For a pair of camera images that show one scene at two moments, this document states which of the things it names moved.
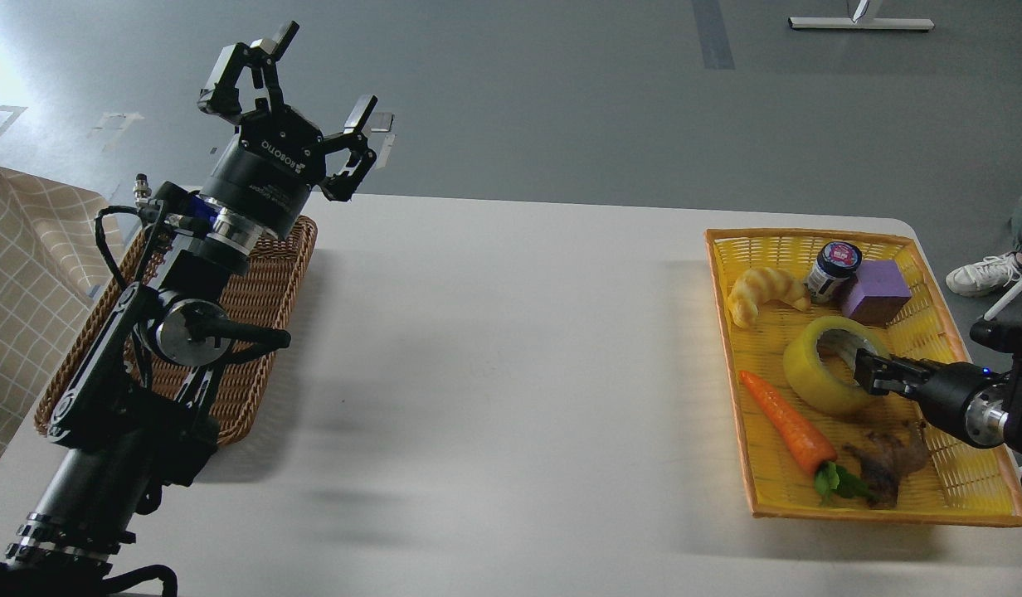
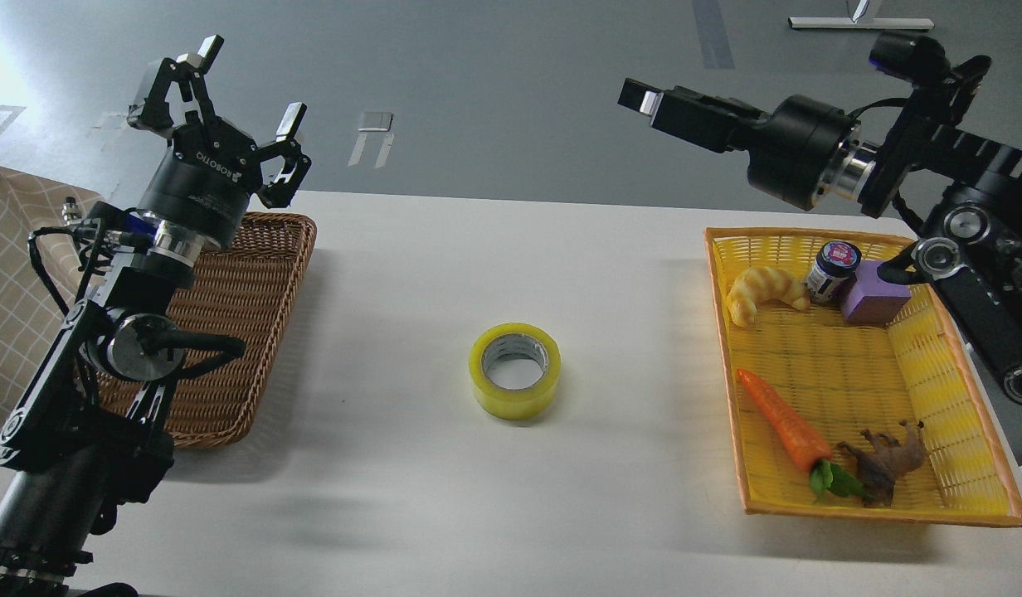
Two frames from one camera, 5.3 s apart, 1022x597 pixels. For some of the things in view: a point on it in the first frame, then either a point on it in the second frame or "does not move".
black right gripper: x=970 y=400 -> x=792 y=154
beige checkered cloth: x=40 y=263 does not move
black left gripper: x=264 y=177 -> x=204 y=182
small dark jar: x=833 y=276 does not move
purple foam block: x=879 y=293 does not move
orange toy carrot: x=812 y=451 does not move
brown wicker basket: x=262 y=292 does not move
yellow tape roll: x=810 y=381 -> x=514 y=370
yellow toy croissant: x=758 y=285 does not move
